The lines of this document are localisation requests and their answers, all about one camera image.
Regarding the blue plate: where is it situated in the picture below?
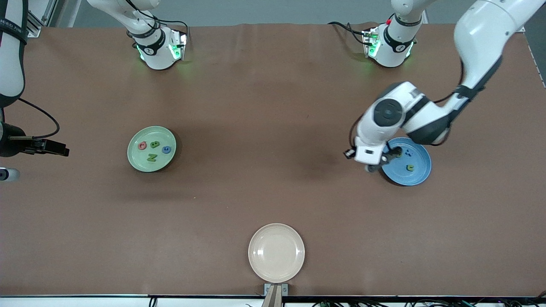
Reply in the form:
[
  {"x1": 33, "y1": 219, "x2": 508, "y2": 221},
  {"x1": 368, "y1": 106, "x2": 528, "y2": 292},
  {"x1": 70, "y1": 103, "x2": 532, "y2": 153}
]
[{"x1": 381, "y1": 137, "x2": 432, "y2": 186}]

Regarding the beige plate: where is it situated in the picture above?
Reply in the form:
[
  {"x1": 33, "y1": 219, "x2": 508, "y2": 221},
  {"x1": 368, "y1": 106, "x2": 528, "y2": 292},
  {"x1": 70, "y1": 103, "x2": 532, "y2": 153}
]
[{"x1": 248, "y1": 223, "x2": 305, "y2": 283}]

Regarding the aluminium frame profile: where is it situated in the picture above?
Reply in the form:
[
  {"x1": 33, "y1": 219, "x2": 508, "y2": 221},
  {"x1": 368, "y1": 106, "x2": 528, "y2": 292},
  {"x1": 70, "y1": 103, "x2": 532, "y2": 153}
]
[{"x1": 26, "y1": 0, "x2": 58, "y2": 38}]

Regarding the black right arm base cable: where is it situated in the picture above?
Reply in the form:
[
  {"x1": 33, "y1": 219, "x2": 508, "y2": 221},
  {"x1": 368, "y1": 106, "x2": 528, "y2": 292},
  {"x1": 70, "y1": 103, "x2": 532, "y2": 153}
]
[{"x1": 128, "y1": 0, "x2": 191, "y2": 41}]

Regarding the green plate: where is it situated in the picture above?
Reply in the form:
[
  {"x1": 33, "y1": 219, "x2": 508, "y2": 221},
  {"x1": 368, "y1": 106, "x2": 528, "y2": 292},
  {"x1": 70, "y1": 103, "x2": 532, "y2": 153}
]
[{"x1": 127, "y1": 126, "x2": 177, "y2": 173}]

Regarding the brown table cover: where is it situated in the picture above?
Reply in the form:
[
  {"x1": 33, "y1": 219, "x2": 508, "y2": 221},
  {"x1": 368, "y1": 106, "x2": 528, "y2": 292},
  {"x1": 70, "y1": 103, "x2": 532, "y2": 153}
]
[{"x1": 0, "y1": 21, "x2": 546, "y2": 297}]

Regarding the black left arm base cable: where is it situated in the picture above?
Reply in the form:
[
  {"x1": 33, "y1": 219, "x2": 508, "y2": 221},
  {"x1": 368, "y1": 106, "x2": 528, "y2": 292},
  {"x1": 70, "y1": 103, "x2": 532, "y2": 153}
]
[{"x1": 328, "y1": 20, "x2": 372, "y2": 46}]

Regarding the black arm base cable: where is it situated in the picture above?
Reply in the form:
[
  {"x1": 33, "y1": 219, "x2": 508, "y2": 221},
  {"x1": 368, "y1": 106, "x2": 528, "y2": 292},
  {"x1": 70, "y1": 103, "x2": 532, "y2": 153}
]
[
  {"x1": 128, "y1": 0, "x2": 191, "y2": 41},
  {"x1": 328, "y1": 20, "x2": 372, "y2": 46}
]

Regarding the grey camera pole bracket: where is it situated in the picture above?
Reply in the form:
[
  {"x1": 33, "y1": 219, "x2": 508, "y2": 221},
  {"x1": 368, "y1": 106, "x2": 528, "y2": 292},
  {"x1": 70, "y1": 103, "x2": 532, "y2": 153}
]
[{"x1": 262, "y1": 283, "x2": 289, "y2": 307}]

